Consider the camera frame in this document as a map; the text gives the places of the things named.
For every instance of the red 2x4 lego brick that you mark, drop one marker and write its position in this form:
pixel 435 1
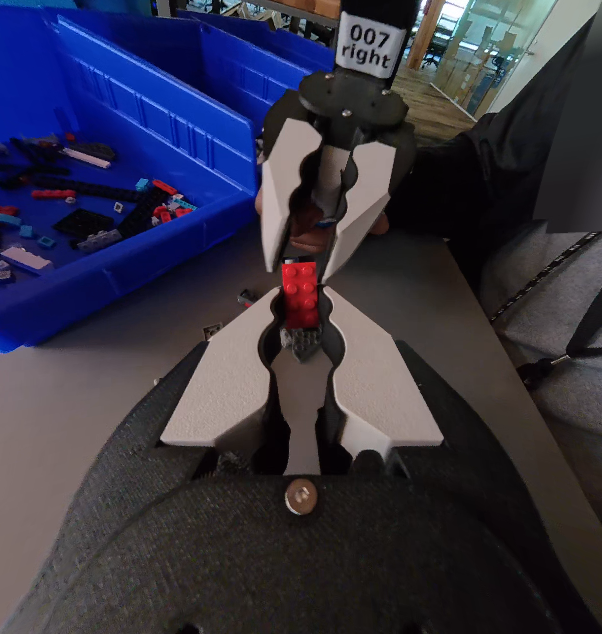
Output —
pixel 301 297

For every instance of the person's right forearm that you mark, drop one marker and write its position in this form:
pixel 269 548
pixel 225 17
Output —
pixel 459 188

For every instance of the grey sweatshirt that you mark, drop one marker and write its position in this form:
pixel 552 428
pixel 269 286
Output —
pixel 568 371

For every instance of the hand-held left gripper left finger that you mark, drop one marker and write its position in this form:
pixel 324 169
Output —
pixel 211 396

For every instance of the pile of mixed toy bricks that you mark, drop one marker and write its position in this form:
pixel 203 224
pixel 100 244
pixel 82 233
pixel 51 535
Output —
pixel 83 208

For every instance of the dark grey toy brick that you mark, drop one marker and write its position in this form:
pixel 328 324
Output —
pixel 212 332

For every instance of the blue plastic bin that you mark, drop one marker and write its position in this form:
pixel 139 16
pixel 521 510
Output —
pixel 231 99
pixel 281 44
pixel 132 277

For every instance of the person's right hand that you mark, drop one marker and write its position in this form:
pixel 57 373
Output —
pixel 306 237

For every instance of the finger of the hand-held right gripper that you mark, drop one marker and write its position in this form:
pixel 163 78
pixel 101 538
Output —
pixel 370 198
pixel 278 198

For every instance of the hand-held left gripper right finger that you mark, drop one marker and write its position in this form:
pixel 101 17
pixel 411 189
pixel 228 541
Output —
pixel 390 396

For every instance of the dark grey wedge plate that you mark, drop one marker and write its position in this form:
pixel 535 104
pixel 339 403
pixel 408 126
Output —
pixel 303 344

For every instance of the grey desk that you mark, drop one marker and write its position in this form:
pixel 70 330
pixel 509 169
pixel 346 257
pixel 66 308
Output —
pixel 58 396

